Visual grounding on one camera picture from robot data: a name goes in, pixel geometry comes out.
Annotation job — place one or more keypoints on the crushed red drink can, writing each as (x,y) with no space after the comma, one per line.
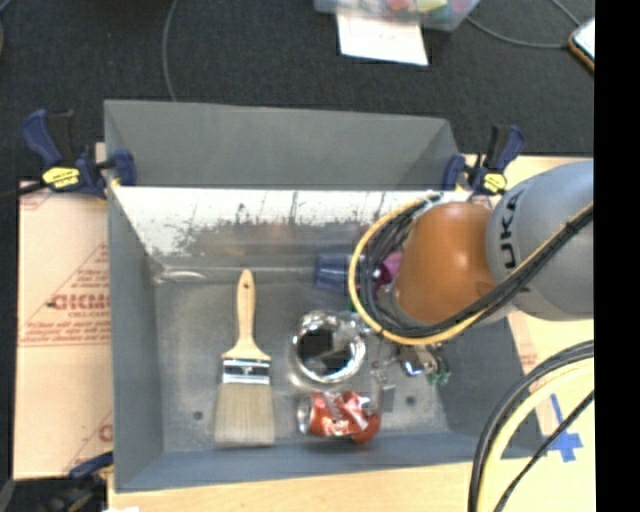
(340,417)

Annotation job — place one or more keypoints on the pink round object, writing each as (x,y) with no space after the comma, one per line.
(394,265)

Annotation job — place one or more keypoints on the blue plastic cup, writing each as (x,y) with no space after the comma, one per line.
(331,274)

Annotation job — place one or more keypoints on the grey metal bin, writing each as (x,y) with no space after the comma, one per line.
(200,350)

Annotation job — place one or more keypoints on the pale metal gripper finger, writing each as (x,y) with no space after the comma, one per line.
(388,399)
(380,364)

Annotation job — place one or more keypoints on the clear glass bowl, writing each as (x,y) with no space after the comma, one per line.
(305,372)

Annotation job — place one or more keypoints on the brown cardboard board red print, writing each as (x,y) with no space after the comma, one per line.
(60,350)

